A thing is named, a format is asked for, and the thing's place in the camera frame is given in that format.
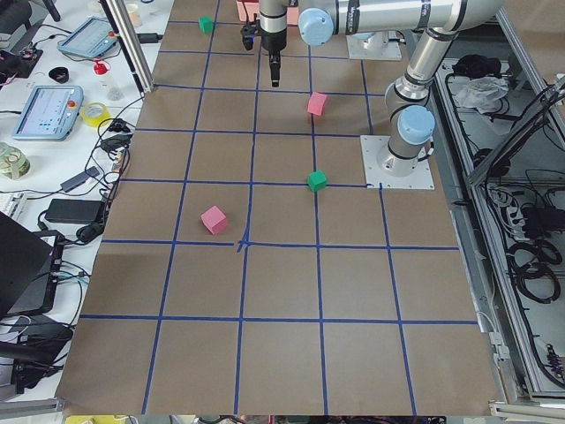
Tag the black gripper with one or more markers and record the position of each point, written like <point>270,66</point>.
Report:
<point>273,41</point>

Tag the pink plastic bin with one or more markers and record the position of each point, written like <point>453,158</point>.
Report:
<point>248,8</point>

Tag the pink foam cube far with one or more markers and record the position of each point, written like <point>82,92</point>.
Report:
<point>317,104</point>

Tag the pink foam cube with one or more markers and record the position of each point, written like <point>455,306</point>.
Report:
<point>317,104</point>
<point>214,220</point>

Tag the green foam cube far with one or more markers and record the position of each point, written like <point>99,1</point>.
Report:
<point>206,24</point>

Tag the green foam cube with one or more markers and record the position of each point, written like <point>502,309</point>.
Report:
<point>317,180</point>
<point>206,24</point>

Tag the green foam cube middle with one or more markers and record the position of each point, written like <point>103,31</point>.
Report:
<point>317,180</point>

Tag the pink foam cube near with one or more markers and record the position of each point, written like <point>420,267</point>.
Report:
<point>214,220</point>

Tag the teach pendant far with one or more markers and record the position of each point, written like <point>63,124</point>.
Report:
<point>91,39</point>

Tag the teach pendant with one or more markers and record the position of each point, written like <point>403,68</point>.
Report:
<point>49,114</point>
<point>91,39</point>

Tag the yellow tape roll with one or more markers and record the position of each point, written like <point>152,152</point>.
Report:
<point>95,114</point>

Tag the black small bowl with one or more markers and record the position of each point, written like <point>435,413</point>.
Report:
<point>59,74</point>

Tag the teach pendant near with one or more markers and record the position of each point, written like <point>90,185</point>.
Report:
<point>49,114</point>

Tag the black power adapter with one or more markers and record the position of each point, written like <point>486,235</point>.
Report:
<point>73,211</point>

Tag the black laptop computer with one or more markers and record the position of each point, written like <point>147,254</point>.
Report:
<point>29,263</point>

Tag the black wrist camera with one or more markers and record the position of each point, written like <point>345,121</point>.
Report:
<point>249,31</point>

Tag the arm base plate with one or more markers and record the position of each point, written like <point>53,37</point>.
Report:
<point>384,170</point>
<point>356,50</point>

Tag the aluminium frame post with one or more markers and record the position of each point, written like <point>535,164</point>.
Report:
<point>117,15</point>

